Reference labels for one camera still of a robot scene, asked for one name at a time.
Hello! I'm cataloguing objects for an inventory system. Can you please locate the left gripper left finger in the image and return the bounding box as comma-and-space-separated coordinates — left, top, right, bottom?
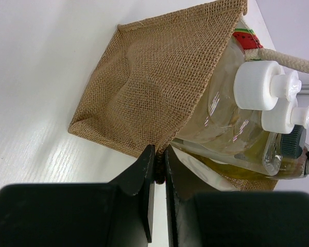
0, 145, 155, 246

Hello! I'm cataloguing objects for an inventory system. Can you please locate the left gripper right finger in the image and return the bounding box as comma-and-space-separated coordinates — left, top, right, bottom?
164, 147, 309, 246

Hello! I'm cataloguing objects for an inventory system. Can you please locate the red-capped yellow bottle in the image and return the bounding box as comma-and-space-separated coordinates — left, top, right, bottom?
277, 147, 309, 180

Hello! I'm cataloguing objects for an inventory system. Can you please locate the grey-capped clear bottle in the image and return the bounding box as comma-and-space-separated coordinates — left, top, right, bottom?
262, 125, 307, 179

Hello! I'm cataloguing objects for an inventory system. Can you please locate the burlap watermelon print canvas bag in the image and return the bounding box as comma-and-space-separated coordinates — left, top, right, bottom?
68, 1, 309, 190

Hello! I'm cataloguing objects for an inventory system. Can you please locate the white-capped yellow bottle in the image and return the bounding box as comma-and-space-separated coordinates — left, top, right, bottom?
178, 38, 304, 154
193, 99, 309, 172

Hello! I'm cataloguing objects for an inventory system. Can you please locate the left white-capped yellow bottle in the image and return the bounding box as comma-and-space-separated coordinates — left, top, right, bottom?
178, 38, 304, 154

